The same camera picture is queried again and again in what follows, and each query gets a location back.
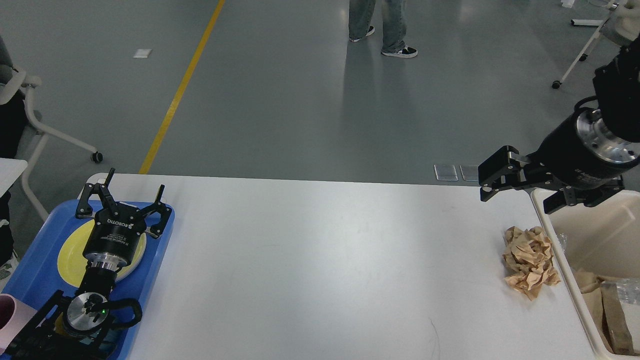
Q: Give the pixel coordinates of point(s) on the clear plastic wrap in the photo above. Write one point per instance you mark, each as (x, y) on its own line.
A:
(627, 290)

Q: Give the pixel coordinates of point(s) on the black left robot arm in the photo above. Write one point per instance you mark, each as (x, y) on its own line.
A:
(80, 291)

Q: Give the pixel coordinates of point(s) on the person in jeans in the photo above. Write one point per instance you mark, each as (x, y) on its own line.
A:
(394, 26)

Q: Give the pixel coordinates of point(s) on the floor outlet plate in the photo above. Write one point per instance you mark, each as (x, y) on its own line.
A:
(455, 173)

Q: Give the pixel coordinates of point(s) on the beige plastic bin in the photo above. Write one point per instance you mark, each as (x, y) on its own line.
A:
(603, 240)

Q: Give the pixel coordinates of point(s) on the seated person in black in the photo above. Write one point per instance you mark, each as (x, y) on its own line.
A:
(13, 123)

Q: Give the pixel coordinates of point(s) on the yellow plastic plate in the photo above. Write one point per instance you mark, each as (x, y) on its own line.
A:
(72, 265)

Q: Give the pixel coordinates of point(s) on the blue plastic tray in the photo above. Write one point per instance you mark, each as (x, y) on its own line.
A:
(37, 278)

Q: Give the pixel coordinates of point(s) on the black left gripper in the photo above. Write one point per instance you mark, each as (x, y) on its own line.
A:
(118, 226)

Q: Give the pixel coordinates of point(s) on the left white chair base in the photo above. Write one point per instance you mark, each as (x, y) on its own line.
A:
(16, 81)

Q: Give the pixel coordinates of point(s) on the pink ribbed cup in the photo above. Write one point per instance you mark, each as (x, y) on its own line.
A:
(14, 316)

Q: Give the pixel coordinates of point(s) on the large brown paper bag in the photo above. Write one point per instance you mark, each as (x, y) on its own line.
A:
(617, 324)

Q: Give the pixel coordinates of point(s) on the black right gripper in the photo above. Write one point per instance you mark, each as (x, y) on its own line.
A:
(582, 152)

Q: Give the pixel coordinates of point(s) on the brown paper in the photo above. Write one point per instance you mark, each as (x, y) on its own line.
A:
(529, 256)

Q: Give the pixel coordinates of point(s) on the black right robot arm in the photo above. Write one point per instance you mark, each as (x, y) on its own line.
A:
(616, 97)

